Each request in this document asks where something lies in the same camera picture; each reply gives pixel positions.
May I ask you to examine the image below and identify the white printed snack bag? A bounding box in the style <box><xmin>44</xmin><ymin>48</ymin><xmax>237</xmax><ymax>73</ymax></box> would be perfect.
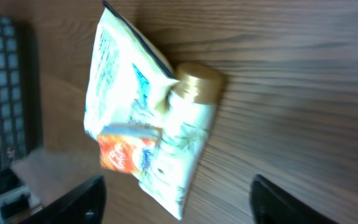
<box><xmin>83</xmin><ymin>1</ymin><xmax>177</xmax><ymax>138</ymax></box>

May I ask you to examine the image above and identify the white floral tube gold cap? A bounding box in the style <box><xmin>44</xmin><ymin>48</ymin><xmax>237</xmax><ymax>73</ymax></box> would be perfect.
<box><xmin>139</xmin><ymin>63</ymin><xmax>224</xmax><ymax>220</ymax></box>

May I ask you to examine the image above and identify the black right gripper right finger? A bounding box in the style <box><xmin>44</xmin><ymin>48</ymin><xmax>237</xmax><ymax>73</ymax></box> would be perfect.
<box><xmin>249</xmin><ymin>174</ymin><xmax>336</xmax><ymax>224</ymax></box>

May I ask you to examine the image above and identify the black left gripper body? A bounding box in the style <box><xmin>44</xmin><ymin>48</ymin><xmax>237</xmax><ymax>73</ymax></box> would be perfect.
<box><xmin>0</xmin><ymin>169</ymin><xmax>42</xmax><ymax>224</ymax></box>

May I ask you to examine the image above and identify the orange Kleenex tissue pack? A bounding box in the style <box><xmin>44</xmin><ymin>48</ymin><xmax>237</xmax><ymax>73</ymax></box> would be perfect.
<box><xmin>96</xmin><ymin>124</ymin><xmax>160</xmax><ymax>179</ymax></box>

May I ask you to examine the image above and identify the dark grey plastic basket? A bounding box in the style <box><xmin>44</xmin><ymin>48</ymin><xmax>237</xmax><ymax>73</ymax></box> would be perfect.
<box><xmin>0</xmin><ymin>11</ymin><xmax>43</xmax><ymax>187</ymax></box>

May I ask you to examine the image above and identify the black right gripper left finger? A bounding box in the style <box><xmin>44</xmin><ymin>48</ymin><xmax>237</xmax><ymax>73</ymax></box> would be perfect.
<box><xmin>21</xmin><ymin>174</ymin><xmax>107</xmax><ymax>224</ymax></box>

